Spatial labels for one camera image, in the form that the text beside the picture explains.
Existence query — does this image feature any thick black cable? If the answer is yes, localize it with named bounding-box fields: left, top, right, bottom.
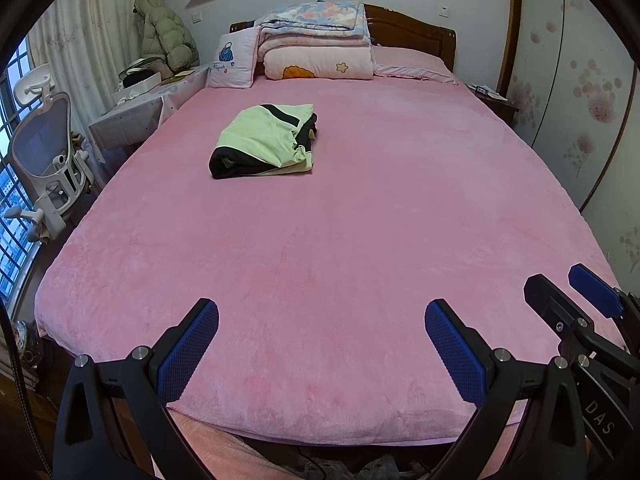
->
left=0, top=305, right=52, bottom=477

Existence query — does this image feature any white curtain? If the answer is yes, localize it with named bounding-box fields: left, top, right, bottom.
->
left=27, top=0, right=151, bottom=111

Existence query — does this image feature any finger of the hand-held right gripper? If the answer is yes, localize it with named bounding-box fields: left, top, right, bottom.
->
left=523, top=273, right=596, bottom=361
left=568, top=263, right=640, bottom=320

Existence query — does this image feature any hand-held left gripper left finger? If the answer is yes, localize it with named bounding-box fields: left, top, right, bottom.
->
left=52, top=297, right=221, bottom=480

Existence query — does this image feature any beige puffer coat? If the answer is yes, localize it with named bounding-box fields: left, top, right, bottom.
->
left=132, top=0, right=199, bottom=71

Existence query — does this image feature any green and black hooded jacket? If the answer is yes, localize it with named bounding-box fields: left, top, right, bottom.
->
left=209, top=104, right=319, bottom=180

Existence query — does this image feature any pink pillow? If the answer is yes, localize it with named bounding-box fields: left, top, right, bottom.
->
left=371, top=45, right=458, bottom=83

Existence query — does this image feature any grey cloth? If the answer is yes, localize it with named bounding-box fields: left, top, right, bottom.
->
left=300, top=452, right=431, bottom=480

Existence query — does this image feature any floral wardrobe sliding door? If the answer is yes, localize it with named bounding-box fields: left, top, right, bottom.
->
left=500, top=0, right=640, bottom=281

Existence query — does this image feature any barred window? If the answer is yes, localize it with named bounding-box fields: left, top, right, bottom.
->
left=0, top=40, right=38, bottom=306

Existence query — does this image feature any floral folded quilt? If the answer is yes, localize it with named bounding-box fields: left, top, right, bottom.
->
left=257, top=1, right=372, bottom=50

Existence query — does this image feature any desk with pale cover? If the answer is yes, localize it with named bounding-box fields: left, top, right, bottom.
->
left=89, top=64, right=211, bottom=150

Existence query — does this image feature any wooden headboard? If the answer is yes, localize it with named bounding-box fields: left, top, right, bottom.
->
left=229, top=3, right=457, bottom=72

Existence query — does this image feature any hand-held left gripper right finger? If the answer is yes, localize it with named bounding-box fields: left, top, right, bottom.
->
left=424, top=299, right=588, bottom=480

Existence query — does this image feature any wooden nightstand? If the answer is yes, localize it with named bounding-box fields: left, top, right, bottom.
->
left=465, top=82, right=521, bottom=126

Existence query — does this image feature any pink cushion with blue print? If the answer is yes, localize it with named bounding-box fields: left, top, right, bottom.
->
left=207, top=27, right=261, bottom=90

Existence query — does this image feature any white office chair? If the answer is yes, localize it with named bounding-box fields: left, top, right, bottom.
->
left=5, top=72, right=96, bottom=243

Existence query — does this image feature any pink bed blanket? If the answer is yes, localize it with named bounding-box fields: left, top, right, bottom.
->
left=37, top=45, right=626, bottom=480

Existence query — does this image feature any black bag on desk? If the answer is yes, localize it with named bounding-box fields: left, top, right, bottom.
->
left=118, top=57, right=163, bottom=88

